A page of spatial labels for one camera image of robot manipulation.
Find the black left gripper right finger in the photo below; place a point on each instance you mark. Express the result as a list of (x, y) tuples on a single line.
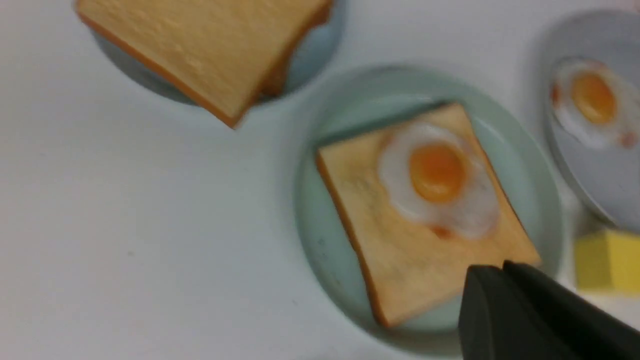
[(588, 331)]

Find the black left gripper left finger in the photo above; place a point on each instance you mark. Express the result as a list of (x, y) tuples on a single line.
[(497, 323)]

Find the toast slice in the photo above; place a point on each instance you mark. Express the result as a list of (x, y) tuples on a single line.
[(408, 267), (219, 53), (275, 84)]

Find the fried egg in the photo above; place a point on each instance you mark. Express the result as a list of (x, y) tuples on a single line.
[(433, 177), (594, 104)]

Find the yellow foam cube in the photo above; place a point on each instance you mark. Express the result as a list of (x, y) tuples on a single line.
[(608, 261)]

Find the grey egg plate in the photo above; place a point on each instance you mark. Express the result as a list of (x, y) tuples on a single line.
[(599, 159)]

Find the mint green plate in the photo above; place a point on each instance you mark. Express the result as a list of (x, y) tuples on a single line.
[(364, 99)]

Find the light blue bread plate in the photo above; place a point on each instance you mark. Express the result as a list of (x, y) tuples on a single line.
[(311, 57)]

